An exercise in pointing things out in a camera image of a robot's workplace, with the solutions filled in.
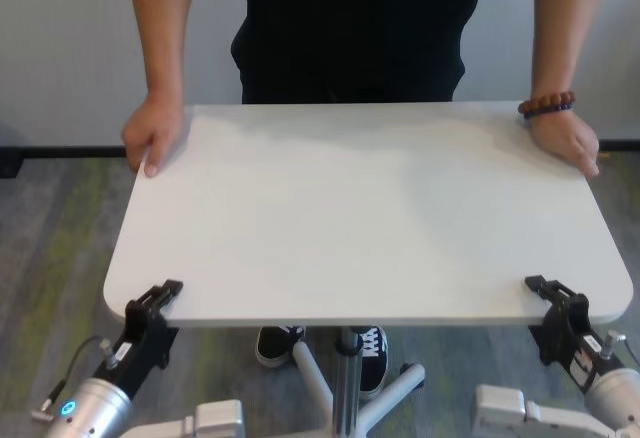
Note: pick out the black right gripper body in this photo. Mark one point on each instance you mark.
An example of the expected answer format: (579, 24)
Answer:
(570, 343)

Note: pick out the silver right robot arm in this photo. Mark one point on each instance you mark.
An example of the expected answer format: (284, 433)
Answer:
(615, 398)

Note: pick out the white table top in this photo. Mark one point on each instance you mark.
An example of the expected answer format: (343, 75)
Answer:
(350, 218)

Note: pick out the black shirt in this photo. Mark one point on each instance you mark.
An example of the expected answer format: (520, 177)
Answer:
(360, 18)

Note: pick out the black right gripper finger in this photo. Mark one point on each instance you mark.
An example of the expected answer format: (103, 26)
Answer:
(540, 343)
(565, 298)

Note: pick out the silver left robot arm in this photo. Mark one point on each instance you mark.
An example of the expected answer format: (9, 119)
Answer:
(95, 408)

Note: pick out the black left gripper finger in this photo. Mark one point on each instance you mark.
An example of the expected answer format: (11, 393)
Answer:
(170, 345)
(155, 303)

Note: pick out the person's left forearm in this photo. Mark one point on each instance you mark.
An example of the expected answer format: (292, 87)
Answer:
(565, 28)

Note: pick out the white star table base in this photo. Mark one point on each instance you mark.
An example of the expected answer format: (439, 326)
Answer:
(307, 365)

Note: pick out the person's right forearm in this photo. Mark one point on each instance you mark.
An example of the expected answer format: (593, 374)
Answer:
(160, 28)

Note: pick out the person's left hand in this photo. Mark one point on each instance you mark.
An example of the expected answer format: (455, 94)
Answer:
(565, 138)

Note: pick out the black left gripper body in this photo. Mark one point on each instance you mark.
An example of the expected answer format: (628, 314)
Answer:
(142, 353)

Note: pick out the silver table column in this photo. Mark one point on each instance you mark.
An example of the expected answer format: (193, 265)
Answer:
(345, 393)

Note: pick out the person's right black sneaker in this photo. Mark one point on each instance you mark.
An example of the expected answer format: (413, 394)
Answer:
(275, 348)

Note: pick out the person's black sneaker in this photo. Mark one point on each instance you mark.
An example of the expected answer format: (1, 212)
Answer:
(375, 353)
(275, 348)

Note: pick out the black wall baseboard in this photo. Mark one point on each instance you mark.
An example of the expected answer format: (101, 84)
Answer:
(60, 152)

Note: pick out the person's left black sneaker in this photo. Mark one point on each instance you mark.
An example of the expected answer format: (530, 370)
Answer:
(375, 353)

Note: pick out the person's right hand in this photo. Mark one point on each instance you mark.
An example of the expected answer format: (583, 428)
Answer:
(152, 128)

